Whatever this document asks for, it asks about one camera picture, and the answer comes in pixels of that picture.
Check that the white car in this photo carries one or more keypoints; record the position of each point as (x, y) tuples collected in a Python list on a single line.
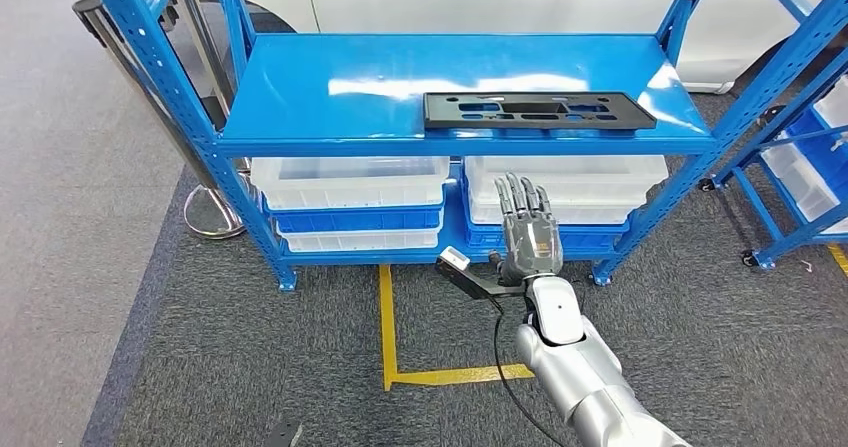
[(464, 0)]

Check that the blue metal shelf rack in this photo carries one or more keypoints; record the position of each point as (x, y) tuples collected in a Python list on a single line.
[(298, 119)]

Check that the blue rack on casters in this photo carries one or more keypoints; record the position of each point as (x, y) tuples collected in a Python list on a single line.
[(768, 253)]

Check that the white plastic bin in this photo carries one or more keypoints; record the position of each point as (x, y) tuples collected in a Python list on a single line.
[(798, 189), (836, 103)]

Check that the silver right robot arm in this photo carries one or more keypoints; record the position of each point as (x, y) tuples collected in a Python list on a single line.
[(583, 378)]

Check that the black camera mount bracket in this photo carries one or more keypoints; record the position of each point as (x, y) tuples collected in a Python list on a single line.
[(474, 284)]

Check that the black plastic frame part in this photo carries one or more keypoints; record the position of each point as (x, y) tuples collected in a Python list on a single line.
[(437, 109)]

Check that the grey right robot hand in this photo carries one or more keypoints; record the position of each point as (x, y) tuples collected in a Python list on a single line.
[(533, 248)]

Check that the black robot foot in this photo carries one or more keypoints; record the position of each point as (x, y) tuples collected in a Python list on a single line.
[(283, 434)]

